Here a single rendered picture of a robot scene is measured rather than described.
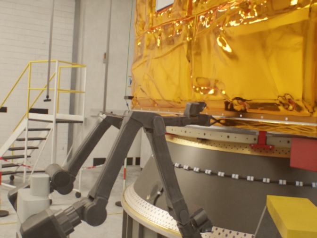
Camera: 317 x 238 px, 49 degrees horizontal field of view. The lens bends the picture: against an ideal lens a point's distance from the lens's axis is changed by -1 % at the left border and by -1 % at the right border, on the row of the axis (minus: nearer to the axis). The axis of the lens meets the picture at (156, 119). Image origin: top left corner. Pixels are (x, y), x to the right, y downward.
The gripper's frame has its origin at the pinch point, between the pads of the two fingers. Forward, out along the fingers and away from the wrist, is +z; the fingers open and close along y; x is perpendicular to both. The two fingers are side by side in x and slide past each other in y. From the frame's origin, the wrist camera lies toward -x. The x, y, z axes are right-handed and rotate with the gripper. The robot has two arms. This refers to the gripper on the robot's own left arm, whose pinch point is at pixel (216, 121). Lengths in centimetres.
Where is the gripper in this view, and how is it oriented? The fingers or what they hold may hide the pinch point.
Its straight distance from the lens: 206.3
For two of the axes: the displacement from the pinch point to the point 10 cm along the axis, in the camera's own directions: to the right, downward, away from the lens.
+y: -4.6, -0.5, 8.9
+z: 8.9, 0.4, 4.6
